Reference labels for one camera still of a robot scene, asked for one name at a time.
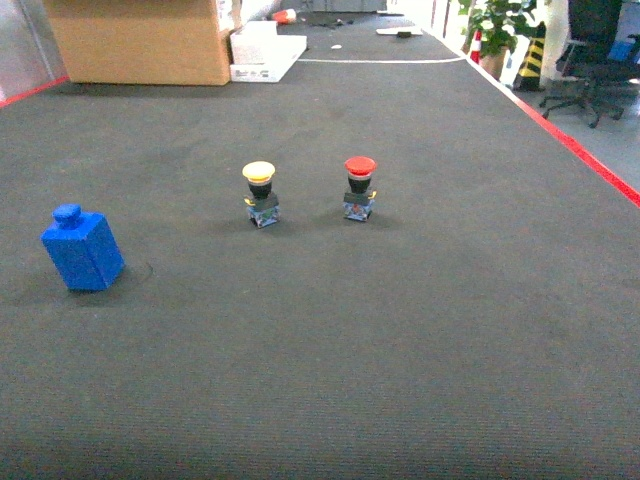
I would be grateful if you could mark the large cardboard box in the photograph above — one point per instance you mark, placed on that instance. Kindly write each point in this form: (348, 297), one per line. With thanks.
(145, 42)

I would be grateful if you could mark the yellow black striped post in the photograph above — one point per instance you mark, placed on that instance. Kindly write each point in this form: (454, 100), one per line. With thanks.
(529, 73)

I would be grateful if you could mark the potted green plant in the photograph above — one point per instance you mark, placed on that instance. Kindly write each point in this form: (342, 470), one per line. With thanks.
(500, 23)

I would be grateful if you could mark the black office chair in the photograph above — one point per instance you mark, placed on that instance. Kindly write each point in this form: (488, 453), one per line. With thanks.
(591, 56)

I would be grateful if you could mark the red push button switch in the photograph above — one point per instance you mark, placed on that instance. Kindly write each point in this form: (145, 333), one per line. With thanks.
(358, 201)

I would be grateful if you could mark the yellow push button switch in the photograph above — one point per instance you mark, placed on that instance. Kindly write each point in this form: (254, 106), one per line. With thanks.
(262, 205)

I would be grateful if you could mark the white flat carton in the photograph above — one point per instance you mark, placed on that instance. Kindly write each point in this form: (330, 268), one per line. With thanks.
(261, 55)

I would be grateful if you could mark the blue block part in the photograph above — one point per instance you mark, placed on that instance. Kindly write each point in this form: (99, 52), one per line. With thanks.
(83, 248)

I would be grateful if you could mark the red white traffic cone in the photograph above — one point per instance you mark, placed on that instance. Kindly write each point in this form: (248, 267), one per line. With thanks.
(475, 47)

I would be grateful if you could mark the red conveyor side rail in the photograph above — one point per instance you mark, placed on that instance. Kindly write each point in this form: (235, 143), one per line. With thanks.
(567, 141)

